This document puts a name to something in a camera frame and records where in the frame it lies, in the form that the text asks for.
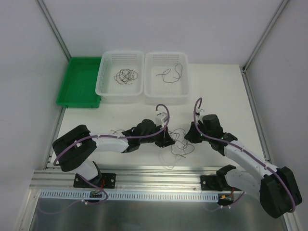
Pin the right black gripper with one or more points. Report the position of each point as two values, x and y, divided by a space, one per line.
192 134

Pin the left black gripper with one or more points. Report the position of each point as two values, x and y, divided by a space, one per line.
162 137

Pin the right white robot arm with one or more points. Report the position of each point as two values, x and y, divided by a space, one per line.
275 188

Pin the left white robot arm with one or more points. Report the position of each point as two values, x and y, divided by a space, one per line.
73 149

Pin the right white plastic basket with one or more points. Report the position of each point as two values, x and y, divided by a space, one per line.
166 78

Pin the white plastic basket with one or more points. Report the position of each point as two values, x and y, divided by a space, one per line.
166 78
120 76

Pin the left white plastic basket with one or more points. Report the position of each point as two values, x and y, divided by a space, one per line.
120 76

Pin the green plastic tray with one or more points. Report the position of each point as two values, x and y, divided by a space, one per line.
78 86

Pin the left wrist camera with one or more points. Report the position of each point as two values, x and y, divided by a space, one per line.
161 119

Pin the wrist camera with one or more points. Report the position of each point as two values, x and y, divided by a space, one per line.
161 119
199 113

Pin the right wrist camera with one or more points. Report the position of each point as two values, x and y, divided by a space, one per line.
199 113

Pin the aluminium mounting rail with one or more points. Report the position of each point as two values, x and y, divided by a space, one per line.
131 178

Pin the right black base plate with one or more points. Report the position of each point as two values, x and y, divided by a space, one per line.
210 183

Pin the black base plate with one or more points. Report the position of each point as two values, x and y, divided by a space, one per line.
110 180
210 183

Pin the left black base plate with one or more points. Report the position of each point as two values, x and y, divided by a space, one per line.
110 180

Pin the white slotted cable duct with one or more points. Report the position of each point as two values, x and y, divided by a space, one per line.
130 196

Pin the right aluminium frame post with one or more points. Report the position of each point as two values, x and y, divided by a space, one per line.
269 27

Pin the aluminium frame post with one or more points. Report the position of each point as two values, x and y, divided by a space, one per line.
269 27
53 27

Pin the left aluminium frame post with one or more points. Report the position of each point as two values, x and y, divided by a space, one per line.
53 27

